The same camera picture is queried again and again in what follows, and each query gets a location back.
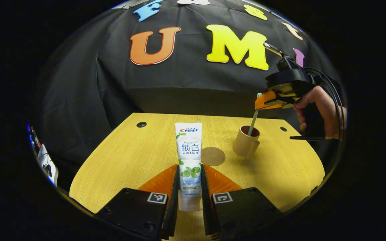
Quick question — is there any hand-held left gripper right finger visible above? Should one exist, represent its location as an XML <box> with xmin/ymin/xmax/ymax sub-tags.
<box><xmin>200</xmin><ymin>163</ymin><xmax>284</xmax><ymax>239</ymax></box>

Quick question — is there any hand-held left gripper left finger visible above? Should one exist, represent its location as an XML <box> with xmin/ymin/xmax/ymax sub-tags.
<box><xmin>94</xmin><ymin>164</ymin><xmax>180</xmax><ymax>241</ymax></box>

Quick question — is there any pale green toothbrush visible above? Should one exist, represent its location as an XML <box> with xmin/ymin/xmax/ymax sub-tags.
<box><xmin>247</xmin><ymin>93</ymin><xmax>263</xmax><ymax>137</ymax></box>

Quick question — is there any beige cup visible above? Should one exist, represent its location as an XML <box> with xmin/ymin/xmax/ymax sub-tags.
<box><xmin>233</xmin><ymin>125</ymin><xmax>261</xmax><ymax>158</ymax></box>

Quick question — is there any brown round coaster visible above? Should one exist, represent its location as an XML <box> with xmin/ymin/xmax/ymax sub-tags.
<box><xmin>201</xmin><ymin>147</ymin><xmax>226</xmax><ymax>167</ymax></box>

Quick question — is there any white toothpaste tube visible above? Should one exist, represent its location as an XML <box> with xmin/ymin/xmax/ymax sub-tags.
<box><xmin>175</xmin><ymin>122</ymin><xmax>203</xmax><ymax>212</ymax></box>

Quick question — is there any black backdrop cloth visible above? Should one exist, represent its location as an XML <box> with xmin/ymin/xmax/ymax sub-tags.
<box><xmin>32</xmin><ymin>0</ymin><xmax>347</xmax><ymax>191</ymax></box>

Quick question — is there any black cable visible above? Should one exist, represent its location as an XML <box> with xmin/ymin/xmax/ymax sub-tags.
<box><xmin>305</xmin><ymin>67</ymin><xmax>345</xmax><ymax>139</ymax></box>

